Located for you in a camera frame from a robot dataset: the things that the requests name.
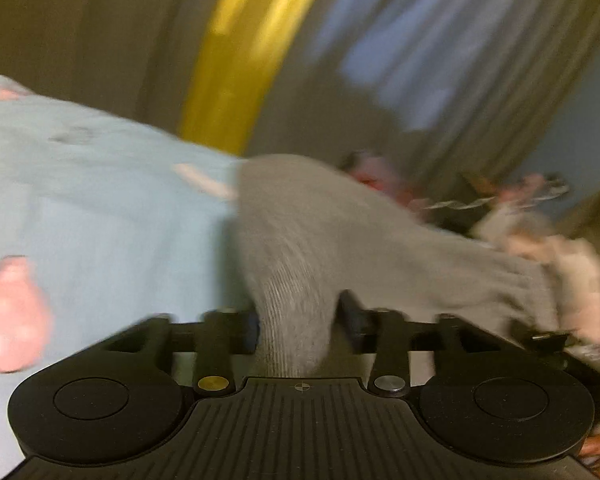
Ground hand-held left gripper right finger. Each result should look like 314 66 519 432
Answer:
339 290 533 397

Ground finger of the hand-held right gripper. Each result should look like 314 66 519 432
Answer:
510 319 576 361

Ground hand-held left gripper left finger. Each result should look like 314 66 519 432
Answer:
102 309 262 397

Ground grey pants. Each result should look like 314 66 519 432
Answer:
234 154 568 380

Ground pink plush toy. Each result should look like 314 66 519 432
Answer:
472 205 600 356

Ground pink bag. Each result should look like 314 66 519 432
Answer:
342 150 421 211

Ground light blue bed sheet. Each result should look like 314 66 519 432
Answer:
0 69 261 476

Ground yellow curtain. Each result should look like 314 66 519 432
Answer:
177 0 338 157

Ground grey curtain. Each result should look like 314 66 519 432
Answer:
0 0 241 133
245 0 600 221

